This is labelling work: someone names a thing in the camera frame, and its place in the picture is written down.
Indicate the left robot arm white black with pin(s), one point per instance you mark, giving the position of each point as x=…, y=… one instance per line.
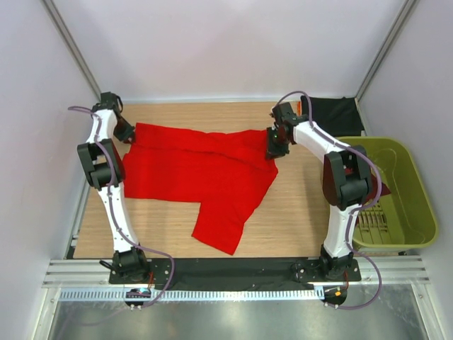
x=104, y=171

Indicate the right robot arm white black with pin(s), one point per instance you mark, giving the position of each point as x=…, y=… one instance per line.
x=346, y=180

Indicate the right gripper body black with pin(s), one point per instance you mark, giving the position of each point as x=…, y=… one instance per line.
x=276, y=144

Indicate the right aluminium corner post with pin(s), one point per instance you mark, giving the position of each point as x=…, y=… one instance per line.
x=395, y=30

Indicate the green plastic tub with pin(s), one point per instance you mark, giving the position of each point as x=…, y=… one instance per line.
x=403, y=218

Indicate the bright red t-shirt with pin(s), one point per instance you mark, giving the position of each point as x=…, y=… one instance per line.
x=226, y=173

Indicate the folded black t-shirt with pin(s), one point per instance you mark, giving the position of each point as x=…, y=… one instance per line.
x=338, y=117

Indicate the left aluminium corner post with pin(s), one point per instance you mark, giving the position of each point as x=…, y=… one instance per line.
x=72, y=46

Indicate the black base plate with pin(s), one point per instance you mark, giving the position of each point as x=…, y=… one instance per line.
x=236, y=274

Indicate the slotted cable duct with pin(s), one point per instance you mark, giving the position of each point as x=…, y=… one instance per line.
x=139, y=295

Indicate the aluminium corner post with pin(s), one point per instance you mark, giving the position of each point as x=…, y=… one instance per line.
x=395, y=30
x=72, y=46

